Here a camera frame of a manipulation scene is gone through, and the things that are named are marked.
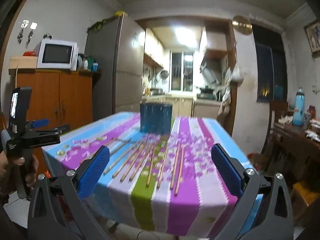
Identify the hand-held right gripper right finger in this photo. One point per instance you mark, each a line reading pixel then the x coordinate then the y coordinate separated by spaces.
pixel 226 170

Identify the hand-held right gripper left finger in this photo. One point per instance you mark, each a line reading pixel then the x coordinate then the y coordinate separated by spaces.
pixel 93 170

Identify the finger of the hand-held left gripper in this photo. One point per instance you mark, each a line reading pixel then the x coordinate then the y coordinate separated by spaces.
pixel 41 123
pixel 50 136

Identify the set of wooden chopsticks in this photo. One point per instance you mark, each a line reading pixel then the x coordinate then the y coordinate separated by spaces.
pixel 149 172

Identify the blue perforated utensil holder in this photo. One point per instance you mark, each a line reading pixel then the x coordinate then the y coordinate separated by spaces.
pixel 156 118

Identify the person's left hand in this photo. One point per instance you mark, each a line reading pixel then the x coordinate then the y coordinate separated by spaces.
pixel 32 167

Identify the red floor basin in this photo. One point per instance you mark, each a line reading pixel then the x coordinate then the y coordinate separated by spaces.
pixel 256 158

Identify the orange wooden cabinet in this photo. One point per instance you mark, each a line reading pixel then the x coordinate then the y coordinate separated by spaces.
pixel 72 97

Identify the floral striped tablecloth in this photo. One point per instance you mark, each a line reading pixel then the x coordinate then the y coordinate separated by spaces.
pixel 195 205

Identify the beige cardboard box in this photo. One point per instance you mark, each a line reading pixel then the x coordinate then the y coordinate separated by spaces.
pixel 23 62

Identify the red bowl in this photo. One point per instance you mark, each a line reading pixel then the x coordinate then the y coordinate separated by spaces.
pixel 28 53

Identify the white microwave oven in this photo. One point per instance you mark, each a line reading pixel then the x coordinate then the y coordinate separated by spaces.
pixel 56 55

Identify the hanging towels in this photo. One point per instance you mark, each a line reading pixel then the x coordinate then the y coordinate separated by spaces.
pixel 225 100

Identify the white medicine bottle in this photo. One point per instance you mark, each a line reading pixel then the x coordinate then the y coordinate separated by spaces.
pixel 85 65

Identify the wooden chair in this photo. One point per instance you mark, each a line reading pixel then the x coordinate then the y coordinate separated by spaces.
pixel 277 115

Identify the kitchen base cabinets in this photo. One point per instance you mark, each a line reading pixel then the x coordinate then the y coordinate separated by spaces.
pixel 185 106

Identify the dark wooden dining table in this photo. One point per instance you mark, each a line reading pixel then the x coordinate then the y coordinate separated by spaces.
pixel 297 140

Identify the green cup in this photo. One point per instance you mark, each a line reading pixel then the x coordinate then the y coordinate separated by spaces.
pixel 90 61

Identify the brown door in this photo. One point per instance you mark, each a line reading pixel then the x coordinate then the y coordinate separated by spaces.
pixel 11 30

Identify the black wok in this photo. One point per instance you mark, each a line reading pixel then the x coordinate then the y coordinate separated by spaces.
pixel 206 89

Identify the orange stool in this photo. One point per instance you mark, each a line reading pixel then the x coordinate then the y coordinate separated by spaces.
pixel 303 200

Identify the blue thermos bottle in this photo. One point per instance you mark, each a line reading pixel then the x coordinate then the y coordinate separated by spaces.
pixel 298 110

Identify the white plastic bag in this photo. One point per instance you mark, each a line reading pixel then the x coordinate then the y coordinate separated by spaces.
pixel 237 75

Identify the steel range hood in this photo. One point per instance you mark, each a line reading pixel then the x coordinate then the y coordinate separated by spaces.
pixel 208 72

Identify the grey refrigerator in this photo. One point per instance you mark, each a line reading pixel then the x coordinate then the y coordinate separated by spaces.
pixel 125 67

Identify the red jar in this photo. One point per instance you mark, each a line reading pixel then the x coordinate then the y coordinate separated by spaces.
pixel 312 111

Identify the kitchen window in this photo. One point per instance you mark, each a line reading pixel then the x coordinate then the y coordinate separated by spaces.
pixel 182 71

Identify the dark barred window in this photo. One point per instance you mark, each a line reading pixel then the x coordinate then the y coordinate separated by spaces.
pixel 268 67

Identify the round metal strainer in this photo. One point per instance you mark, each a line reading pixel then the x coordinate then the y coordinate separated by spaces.
pixel 164 74

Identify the green cloth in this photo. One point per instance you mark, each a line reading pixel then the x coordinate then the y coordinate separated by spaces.
pixel 100 24

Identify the yellow cloth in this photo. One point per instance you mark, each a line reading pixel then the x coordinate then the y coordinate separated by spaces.
pixel 119 13

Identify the ceiling light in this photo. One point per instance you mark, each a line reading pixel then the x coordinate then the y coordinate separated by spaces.
pixel 186 36

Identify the framed picture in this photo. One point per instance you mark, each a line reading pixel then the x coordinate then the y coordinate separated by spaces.
pixel 313 37

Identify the wooden door frame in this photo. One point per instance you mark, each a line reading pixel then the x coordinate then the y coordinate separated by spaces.
pixel 231 80

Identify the kitchen wall cabinets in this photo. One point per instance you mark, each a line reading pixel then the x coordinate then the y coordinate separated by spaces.
pixel 153 47

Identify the round gold wall plate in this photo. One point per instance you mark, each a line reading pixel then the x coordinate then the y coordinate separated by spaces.
pixel 242 24

